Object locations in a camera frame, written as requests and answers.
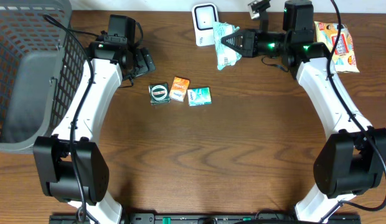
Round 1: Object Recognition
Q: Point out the grey plastic mesh basket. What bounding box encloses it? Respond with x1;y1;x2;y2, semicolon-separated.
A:
0;0;84;154

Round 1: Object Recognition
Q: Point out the green wipes pack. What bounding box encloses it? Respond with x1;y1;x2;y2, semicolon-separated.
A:
213;22;242;70

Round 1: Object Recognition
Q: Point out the yellow white snack bag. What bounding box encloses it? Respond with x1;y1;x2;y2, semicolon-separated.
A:
314;21;359;73

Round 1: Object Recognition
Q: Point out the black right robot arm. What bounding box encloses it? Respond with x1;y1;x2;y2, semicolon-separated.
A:
221;1;386;223

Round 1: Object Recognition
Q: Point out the orange snack packet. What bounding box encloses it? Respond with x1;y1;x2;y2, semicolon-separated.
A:
169;77;190;102

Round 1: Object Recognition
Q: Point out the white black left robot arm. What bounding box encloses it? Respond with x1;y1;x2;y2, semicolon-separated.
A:
32;14;155;223

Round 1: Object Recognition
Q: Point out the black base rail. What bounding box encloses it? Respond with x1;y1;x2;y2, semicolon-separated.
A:
49;212;362;224

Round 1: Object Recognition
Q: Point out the white barcode scanner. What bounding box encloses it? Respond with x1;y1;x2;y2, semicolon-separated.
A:
191;3;219;47

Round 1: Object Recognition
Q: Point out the teal tissue packet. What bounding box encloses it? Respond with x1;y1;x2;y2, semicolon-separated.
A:
187;87;212;106

